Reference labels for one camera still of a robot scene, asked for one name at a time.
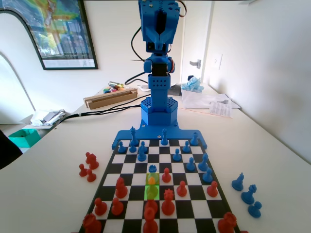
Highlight red black servo wire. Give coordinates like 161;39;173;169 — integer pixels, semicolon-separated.
179;1;189;18

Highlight black power cable bundle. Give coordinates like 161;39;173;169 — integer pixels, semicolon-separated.
52;97;144;127

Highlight black notebook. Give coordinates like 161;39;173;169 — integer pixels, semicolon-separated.
167;83;183;97

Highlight black framed poster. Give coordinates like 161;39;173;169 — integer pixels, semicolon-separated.
24;0;99;71

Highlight blue piece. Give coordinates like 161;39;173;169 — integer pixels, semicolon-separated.
130;126;139;147
160;128;170;147

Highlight red chess knight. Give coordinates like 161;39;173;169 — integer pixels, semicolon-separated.
85;152;99;170

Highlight clear plastic bag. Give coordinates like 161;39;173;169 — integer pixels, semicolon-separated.
181;89;241;110

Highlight black white chessboard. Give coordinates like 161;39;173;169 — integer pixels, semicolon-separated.
78;137;242;233

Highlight blue white cloth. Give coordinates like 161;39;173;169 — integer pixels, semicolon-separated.
181;75;205;93

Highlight white door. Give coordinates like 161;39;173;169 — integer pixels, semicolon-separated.
182;0;211;84

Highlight blue chess knight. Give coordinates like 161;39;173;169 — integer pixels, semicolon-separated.
137;142;147;163

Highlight printed paper sheet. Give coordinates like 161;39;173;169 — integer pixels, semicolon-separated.
209;101;234;119

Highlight pile of loose papers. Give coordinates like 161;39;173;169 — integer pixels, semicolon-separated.
24;109;71;130

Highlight captured blue chess pieces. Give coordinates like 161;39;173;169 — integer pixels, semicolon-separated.
241;184;258;205

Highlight red chess queen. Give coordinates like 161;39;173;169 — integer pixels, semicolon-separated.
161;189;175;216

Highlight black dark object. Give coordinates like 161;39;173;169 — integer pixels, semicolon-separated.
0;130;24;170

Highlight long cardboard box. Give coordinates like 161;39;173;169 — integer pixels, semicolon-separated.
83;87;138;110

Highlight black camera cable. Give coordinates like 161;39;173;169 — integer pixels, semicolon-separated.
124;24;149;86

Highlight red chess rook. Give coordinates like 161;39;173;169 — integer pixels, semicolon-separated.
82;213;103;233
217;212;238;233

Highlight blue chess bishop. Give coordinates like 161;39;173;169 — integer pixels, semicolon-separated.
198;152;209;172
231;172;244;191

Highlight red chess king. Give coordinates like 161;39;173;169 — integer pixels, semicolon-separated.
142;207;159;233

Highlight green plastic box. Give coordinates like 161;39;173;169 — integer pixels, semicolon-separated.
8;128;41;149

